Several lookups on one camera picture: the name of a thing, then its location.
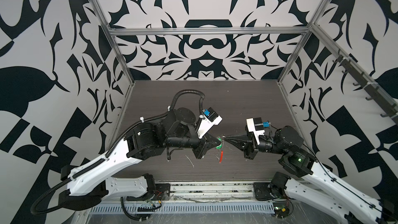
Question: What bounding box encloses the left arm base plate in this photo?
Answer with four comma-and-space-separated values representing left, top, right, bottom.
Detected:
126, 183, 171, 201

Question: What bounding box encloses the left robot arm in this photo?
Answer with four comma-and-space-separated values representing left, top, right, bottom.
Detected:
59, 107, 222, 211

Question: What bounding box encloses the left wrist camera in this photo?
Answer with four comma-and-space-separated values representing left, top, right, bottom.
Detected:
197, 107, 222, 139

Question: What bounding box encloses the green key tag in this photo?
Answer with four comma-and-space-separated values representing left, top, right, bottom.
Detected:
216, 137, 223, 149

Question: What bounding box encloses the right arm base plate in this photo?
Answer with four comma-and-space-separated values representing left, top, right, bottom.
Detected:
253, 183, 286, 201

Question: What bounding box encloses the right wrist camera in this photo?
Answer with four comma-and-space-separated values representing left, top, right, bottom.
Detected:
246, 117, 271, 145

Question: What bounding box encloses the black corrugated cable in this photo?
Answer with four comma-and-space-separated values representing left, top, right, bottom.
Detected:
120, 196, 162, 222

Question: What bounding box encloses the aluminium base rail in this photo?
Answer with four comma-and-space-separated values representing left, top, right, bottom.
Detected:
83, 180, 312, 202

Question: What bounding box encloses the black wall hook rack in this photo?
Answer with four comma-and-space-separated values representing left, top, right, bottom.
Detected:
333, 49, 398, 125

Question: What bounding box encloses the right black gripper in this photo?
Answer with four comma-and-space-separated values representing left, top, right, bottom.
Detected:
228, 125, 289, 160

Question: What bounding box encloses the red key tag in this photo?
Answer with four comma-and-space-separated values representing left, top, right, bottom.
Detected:
219, 150, 223, 163

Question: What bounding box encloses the white cable duct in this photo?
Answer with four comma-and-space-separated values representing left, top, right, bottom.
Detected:
90, 201, 276, 215

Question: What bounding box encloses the small electronics board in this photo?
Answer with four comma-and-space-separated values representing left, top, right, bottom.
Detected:
273, 201, 294, 219

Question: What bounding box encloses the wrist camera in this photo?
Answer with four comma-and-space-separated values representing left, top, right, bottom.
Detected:
197, 107, 222, 139
246, 117, 271, 145

